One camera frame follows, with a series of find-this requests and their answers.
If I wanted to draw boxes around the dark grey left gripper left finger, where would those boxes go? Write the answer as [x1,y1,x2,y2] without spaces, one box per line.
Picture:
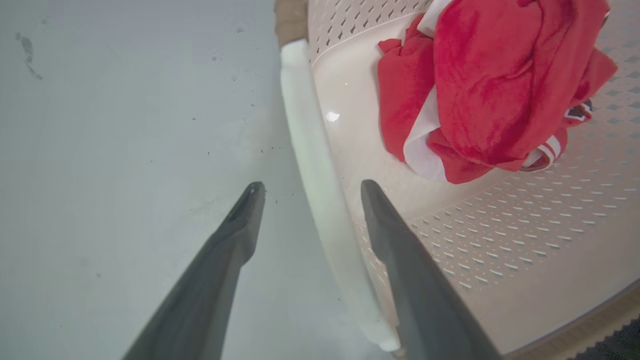
[121,181,266,360]

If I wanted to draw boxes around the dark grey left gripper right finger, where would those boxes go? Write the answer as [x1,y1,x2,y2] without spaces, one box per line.
[360,179,503,360]

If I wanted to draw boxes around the white perforated plastic laundry basket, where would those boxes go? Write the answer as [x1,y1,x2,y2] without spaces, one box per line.
[274,0,640,360]

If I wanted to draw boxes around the red and white garment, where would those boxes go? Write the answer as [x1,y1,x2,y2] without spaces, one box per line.
[377,0,619,185]

